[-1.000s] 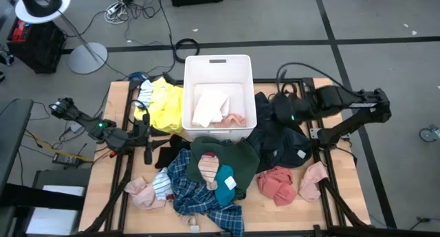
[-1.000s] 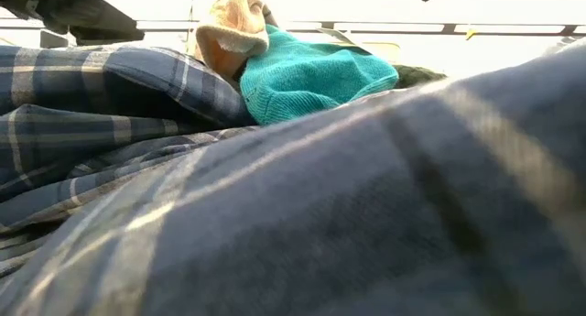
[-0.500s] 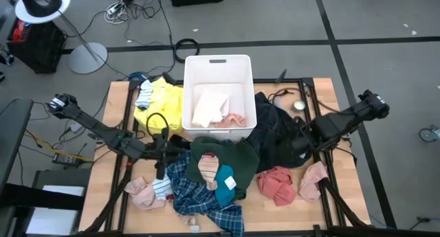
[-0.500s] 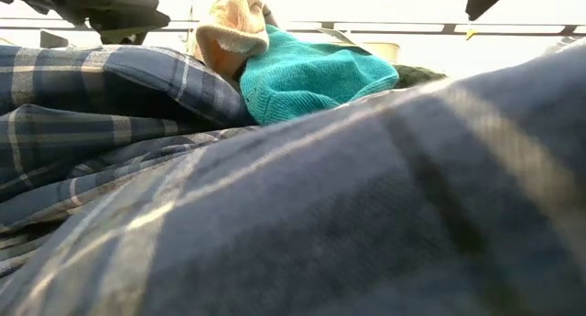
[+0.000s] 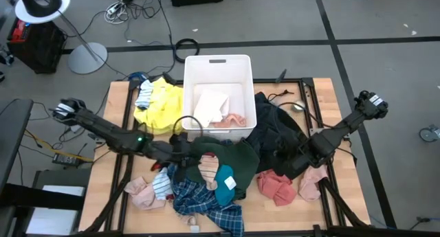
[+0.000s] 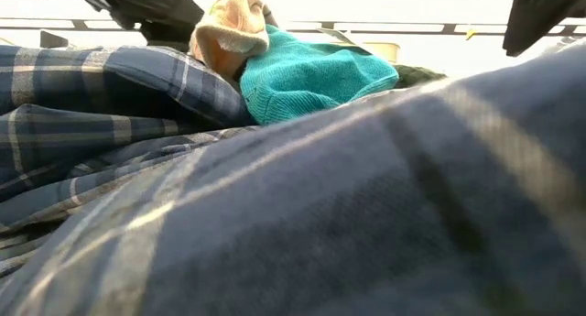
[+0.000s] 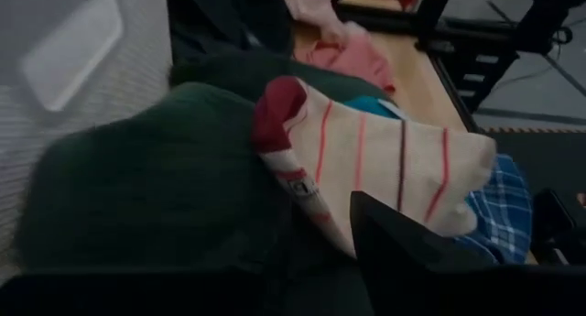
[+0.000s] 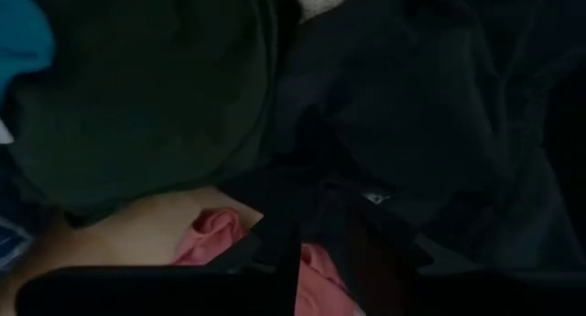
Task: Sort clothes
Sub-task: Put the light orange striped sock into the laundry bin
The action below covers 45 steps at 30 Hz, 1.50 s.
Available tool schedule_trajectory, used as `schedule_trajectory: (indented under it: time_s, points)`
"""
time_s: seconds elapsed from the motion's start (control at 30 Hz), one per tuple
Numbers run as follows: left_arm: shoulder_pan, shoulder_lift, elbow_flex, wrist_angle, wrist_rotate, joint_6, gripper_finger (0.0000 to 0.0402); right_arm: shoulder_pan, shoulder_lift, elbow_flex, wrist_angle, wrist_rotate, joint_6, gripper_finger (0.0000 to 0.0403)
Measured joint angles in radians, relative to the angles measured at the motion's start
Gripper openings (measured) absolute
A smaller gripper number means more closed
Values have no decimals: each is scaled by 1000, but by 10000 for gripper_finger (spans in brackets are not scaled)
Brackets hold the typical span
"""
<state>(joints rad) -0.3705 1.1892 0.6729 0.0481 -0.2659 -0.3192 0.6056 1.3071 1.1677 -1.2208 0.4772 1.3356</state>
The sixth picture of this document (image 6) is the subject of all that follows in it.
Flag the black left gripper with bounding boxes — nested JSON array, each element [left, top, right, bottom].
[[68, 0, 279, 51]]

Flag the peach fuzzy sock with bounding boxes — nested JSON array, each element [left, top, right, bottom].
[[189, 0, 271, 81]]

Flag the teal knit sweater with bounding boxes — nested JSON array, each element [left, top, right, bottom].
[[239, 24, 400, 126]]

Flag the dark green sweater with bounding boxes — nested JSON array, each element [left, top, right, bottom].
[[392, 64, 449, 90]]

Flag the blue plaid flannel shirt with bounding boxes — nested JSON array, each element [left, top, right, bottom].
[[0, 38, 586, 316]]

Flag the white paper tag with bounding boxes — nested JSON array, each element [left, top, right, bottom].
[[315, 27, 357, 47]]

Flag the beige round container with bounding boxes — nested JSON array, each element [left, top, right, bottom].
[[361, 41, 401, 64]]

